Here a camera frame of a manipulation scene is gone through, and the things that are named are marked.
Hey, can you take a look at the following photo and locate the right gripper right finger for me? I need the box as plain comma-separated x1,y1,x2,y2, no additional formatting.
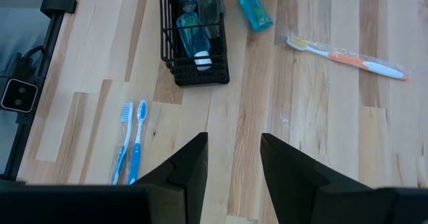
259,132,428,224

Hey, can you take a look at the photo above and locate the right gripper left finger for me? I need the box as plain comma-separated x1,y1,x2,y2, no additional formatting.
0,132,209,224

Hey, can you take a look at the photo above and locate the black wire basket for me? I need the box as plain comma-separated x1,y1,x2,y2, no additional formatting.
158,0,231,87

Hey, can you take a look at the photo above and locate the orange white toothbrush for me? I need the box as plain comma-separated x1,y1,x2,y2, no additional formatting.
286,35,411,83

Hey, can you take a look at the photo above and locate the teal mouthwash bottle white cap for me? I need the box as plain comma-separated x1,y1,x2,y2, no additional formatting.
235,0,274,33
175,11,214,72

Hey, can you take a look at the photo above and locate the black table-level camera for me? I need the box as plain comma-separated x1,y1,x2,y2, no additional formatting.
0,78,39,114

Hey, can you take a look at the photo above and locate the black metal table frame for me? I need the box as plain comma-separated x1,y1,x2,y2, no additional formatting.
0,0,78,181

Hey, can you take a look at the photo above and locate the black camera cable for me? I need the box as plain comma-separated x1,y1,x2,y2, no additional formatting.
13,45,46,84

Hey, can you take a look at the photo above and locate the black frame bracket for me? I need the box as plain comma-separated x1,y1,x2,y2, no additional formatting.
39,0,78,18

